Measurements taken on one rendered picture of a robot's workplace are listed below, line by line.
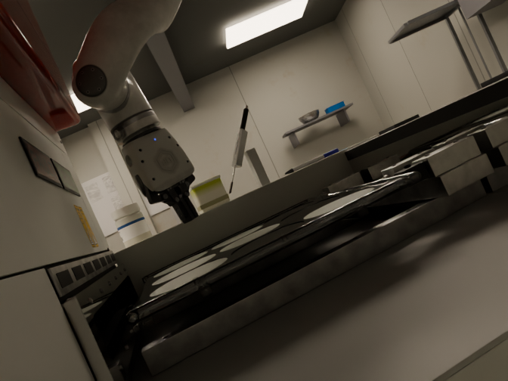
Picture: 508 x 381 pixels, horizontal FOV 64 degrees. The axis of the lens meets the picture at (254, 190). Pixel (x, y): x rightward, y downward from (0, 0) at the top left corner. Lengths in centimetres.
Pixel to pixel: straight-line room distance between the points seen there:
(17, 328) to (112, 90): 45
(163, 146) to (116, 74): 15
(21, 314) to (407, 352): 25
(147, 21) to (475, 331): 60
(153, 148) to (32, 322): 47
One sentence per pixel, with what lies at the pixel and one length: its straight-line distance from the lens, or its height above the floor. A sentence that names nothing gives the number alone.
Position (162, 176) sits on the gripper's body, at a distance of 71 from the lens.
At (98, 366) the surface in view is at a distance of 40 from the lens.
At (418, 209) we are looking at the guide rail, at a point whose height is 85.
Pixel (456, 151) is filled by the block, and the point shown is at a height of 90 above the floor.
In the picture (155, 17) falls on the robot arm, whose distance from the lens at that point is 73.
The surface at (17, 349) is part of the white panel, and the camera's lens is 28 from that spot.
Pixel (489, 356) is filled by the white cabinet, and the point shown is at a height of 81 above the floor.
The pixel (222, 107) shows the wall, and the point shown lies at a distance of 711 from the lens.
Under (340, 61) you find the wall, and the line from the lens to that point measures 757.
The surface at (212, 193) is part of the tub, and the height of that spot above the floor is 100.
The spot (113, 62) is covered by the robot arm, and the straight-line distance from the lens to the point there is 67.
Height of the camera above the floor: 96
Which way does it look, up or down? level
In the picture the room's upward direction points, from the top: 24 degrees counter-clockwise
